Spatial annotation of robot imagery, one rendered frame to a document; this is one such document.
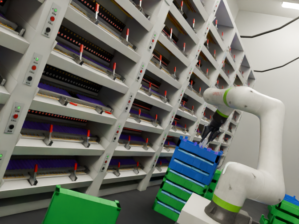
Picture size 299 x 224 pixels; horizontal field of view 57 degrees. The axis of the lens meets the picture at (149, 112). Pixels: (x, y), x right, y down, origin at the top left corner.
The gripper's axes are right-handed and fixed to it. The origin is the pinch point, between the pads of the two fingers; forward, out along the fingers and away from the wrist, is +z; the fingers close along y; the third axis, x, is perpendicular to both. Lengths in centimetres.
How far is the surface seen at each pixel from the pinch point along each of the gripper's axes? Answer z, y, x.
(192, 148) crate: 3.1, -7.9, -7.3
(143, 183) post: 59, -21, 7
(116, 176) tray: 36, -50, -21
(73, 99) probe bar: -21, -91, -44
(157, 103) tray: -9.5, -40.1, 13.7
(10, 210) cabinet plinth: 25, -98, -76
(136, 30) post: -53, -73, 4
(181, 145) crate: 5.7, -14.8, -4.1
